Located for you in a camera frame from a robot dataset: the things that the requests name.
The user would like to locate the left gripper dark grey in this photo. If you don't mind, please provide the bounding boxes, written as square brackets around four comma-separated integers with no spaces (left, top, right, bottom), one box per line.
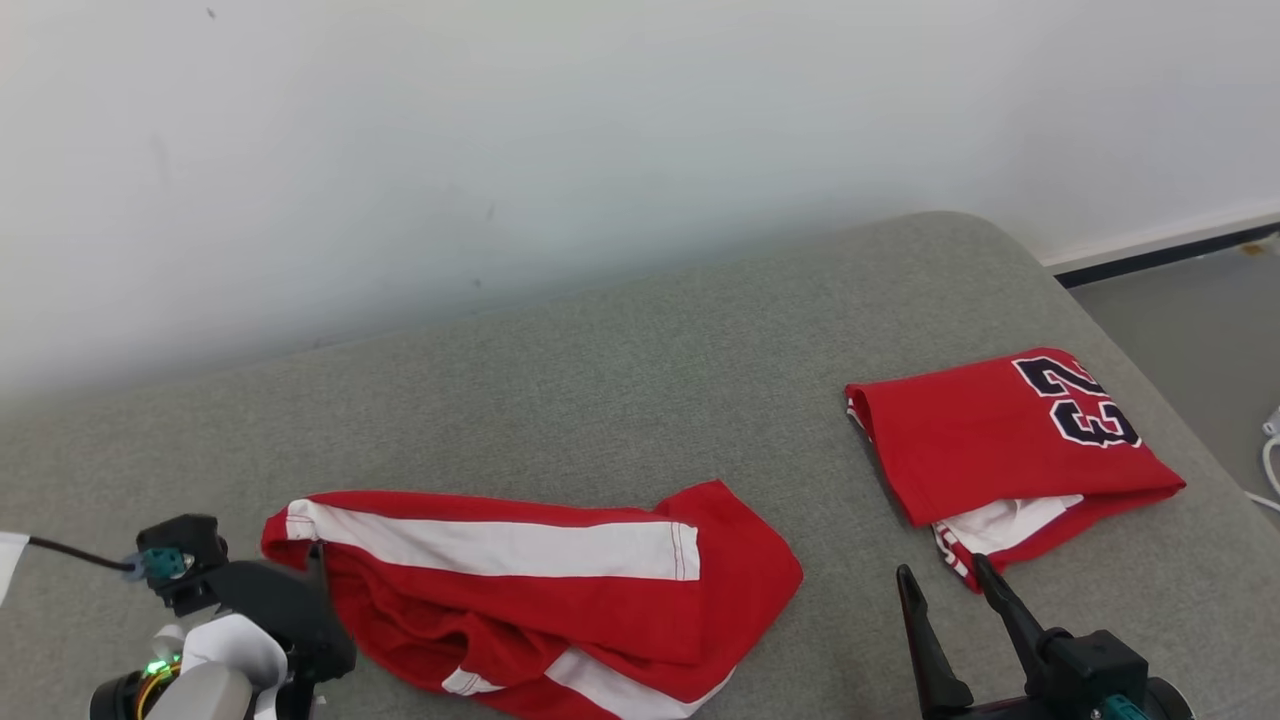
[210,543,358,687]

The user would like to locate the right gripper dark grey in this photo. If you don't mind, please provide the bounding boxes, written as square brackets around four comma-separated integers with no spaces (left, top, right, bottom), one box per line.
[897,555,1101,720]

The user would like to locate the red white jersey shirt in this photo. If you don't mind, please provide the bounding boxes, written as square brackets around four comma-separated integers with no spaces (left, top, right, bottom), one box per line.
[845,347,1187,593]

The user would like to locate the red shorts with white stripe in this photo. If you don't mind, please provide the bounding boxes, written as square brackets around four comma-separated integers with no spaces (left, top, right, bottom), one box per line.
[262,480,804,720]

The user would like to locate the black skirting strip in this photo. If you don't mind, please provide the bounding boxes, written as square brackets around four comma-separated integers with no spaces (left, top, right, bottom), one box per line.
[1055,224,1280,291]

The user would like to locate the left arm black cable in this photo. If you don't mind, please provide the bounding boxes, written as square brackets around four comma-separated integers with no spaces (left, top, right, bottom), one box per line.
[28,537,141,574]

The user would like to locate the left cable white label tag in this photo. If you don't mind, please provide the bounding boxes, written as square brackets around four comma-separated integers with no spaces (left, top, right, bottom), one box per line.
[0,532,30,606]

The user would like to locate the white floor cable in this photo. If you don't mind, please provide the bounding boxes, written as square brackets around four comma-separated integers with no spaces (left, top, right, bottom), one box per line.
[1243,405,1280,516]

